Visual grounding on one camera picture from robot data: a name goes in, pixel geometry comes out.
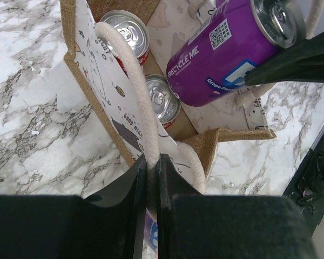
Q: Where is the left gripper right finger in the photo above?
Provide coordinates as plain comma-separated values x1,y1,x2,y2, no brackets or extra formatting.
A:
156,154,316,258

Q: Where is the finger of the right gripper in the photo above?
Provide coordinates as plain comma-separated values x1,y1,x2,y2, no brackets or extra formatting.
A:
245,32,324,86

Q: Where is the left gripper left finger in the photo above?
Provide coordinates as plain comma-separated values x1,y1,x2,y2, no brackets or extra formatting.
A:
0,156,146,258

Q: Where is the purple Fanta can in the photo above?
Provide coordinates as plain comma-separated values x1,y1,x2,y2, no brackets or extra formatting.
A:
166,0,306,107

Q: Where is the red cola can front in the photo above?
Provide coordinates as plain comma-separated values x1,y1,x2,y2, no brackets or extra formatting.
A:
145,74,181,129

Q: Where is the red cola can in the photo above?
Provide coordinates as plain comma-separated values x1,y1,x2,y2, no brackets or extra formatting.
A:
145,74,181,129
100,10,150,66

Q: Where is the jute canvas tote bag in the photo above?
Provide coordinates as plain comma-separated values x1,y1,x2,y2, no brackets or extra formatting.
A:
59,0,324,216

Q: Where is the purple can near front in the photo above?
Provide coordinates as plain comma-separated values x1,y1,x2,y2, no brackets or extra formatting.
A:
144,212,158,253

